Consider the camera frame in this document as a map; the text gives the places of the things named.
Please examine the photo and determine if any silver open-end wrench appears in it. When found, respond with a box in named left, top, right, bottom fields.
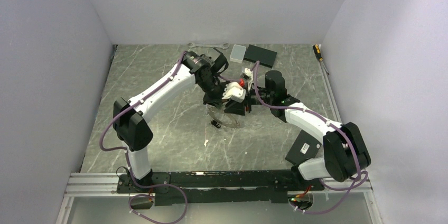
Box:
left=187, top=42, right=230, bottom=49

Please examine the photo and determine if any black key fob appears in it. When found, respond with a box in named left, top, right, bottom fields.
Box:
left=211, top=120, right=221, bottom=128

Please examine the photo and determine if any yellow black screwdriver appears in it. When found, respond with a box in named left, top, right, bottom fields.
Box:
left=313, top=44, right=330, bottom=75

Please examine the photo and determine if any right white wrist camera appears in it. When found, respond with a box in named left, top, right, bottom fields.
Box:
left=241, top=68, right=254, bottom=89

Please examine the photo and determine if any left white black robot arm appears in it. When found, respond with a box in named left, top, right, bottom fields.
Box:
left=113, top=51, right=229, bottom=192

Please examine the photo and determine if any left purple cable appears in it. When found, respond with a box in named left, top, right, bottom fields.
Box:
left=99, top=51, right=239, bottom=224

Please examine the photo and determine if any aluminium extrusion rail frame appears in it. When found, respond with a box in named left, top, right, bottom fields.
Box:
left=56, top=173, right=384, bottom=223

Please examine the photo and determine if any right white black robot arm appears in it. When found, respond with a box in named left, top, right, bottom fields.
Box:
left=221, top=69, right=371, bottom=190

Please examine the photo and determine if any translucent white plastic box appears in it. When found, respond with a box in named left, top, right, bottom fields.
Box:
left=230, top=44, right=247, bottom=63

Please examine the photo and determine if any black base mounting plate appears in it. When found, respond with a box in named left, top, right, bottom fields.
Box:
left=116, top=170, right=324, bottom=206

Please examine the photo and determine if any black flat rectangular box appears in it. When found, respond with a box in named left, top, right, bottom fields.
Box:
left=244, top=44, right=278, bottom=68

